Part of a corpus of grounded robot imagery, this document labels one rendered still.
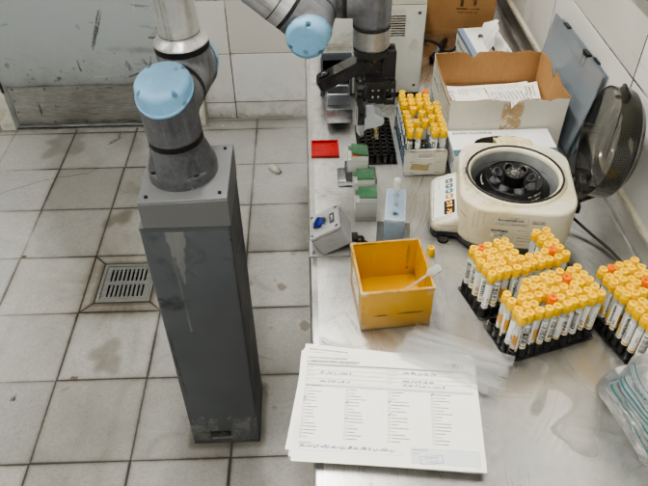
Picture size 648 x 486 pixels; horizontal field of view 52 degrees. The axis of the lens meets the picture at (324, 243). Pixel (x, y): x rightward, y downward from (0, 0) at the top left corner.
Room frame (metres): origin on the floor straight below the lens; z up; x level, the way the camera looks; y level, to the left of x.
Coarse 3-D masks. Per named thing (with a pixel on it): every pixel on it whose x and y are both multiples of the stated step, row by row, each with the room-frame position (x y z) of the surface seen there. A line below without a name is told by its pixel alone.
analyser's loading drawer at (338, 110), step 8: (336, 88) 1.57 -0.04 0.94; (344, 88) 1.57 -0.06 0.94; (328, 96) 1.52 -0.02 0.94; (336, 96) 1.52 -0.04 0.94; (344, 96) 1.52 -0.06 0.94; (328, 104) 1.52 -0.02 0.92; (336, 104) 1.52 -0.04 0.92; (344, 104) 1.52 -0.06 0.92; (328, 112) 1.47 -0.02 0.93; (336, 112) 1.47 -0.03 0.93; (344, 112) 1.47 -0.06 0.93; (352, 112) 1.47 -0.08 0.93; (328, 120) 1.47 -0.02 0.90; (336, 120) 1.47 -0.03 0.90; (344, 120) 1.47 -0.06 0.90
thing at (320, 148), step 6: (312, 144) 1.40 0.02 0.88; (318, 144) 1.40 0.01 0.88; (324, 144) 1.40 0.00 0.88; (330, 144) 1.40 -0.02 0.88; (336, 144) 1.40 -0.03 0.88; (312, 150) 1.37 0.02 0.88; (318, 150) 1.37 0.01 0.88; (324, 150) 1.37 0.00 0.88; (330, 150) 1.37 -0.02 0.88; (336, 150) 1.37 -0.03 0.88; (312, 156) 1.34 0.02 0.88; (318, 156) 1.34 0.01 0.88; (324, 156) 1.34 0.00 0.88; (330, 156) 1.34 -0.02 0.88; (336, 156) 1.35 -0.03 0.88
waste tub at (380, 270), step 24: (408, 240) 0.93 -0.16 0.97; (360, 264) 0.92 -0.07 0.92; (384, 264) 0.93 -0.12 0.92; (408, 264) 0.93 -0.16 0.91; (360, 288) 0.81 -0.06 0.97; (384, 288) 0.89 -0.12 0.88; (408, 288) 0.81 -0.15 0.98; (432, 288) 0.81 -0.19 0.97; (360, 312) 0.80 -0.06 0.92; (384, 312) 0.80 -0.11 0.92; (408, 312) 0.80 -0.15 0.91
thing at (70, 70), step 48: (0, 0) 2.86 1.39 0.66; (48, 0) 2.87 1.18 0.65; (96, 0) 2.87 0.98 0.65; (144, 0) 2.88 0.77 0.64; (0, 48) 2.86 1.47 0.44; (48, 48) 2.87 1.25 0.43; (96, 48) 2.87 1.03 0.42; (144, 48) 2.88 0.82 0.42; (0, 96) 2.86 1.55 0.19; (48, 96) 2.86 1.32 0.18; (96, 96) 2.87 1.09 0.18
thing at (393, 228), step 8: (392, 192) 1.08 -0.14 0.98; (400, 192) 1.08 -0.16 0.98; (392, 200) 1.05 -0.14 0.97; (400, 200) 1.05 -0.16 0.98; (392, 208) 1.03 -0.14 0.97; (400, 208) 1.03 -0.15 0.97; (392, 216) 1.00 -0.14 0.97; (400, 216) 1.00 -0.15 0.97; (384, 224) 0.99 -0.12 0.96; (392, 224) 0.99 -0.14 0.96; (400, 224) 0.99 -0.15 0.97; (408, 224) 1.08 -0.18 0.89; (376, 232) 1.06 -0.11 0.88; (384, 232) 0.99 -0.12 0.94; (392, 232) 0.99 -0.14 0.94; (400, 232) 0.99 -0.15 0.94; (408, 232) 1.05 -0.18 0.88; (376, 240) 1.03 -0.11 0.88; (384, 240) 0.99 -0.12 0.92
